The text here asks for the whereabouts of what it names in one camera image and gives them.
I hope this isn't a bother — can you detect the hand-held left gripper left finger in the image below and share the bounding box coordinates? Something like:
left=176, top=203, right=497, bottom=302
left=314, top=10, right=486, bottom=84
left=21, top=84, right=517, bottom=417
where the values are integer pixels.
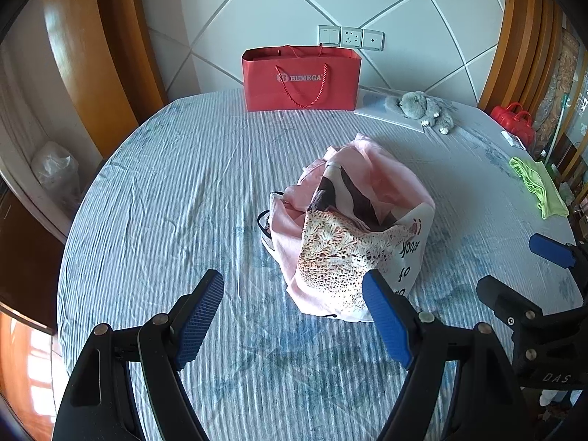
left=53, top=269, right=226, bottom=441

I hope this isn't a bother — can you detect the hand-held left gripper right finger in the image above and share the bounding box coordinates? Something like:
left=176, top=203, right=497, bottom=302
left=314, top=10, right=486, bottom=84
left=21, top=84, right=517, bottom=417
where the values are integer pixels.
left=362, top=269, right=529, bottom=441

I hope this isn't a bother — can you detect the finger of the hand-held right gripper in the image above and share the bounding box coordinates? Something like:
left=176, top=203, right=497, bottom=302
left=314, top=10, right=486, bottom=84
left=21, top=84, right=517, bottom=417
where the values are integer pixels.
left=476, top=276, right=552, bottom=331
left=529, top=233, right=588, bottom=273

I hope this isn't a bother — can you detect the pink t-shirt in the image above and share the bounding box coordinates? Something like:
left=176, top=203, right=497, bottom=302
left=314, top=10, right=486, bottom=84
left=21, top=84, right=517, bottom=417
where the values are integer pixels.
left=257, top=133, right=436, bottom=325

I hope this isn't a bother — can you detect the green garment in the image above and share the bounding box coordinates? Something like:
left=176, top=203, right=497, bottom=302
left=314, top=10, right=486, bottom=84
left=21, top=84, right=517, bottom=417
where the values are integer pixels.
left=509, top=156, right=570, bottom=220

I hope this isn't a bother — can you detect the red plastic handbag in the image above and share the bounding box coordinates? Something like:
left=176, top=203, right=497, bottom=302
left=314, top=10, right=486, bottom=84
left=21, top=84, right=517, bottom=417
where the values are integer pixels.
left=490, top=102, right=536, bottom=148

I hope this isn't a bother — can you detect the blue striped bed sheet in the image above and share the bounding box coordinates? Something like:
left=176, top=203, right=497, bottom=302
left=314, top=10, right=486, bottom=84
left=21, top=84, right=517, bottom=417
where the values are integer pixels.
left=56, top=85, right=580, bottom=441

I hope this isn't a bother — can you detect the wooden headboard panel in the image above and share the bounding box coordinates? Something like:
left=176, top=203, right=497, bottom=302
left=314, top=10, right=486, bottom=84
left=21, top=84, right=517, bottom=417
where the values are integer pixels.
left=478, top=0, right=563, bottom=113
left=39, top=0, right=168, bottom=159

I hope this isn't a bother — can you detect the grey plush bunny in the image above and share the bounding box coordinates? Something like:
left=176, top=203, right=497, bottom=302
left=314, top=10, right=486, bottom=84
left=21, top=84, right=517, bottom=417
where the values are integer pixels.
left=385, top=91, right=460, bottom=135

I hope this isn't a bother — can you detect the clear plastic bag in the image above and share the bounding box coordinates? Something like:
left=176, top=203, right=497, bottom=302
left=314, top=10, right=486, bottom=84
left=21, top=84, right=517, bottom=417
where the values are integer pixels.
left=31, top=141, right=81, bottom=207

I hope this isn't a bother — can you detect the red paper bag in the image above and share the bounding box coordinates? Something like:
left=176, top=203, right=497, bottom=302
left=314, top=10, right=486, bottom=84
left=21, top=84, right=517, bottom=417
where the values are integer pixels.
left=242, top=45, right=363, bottom=112

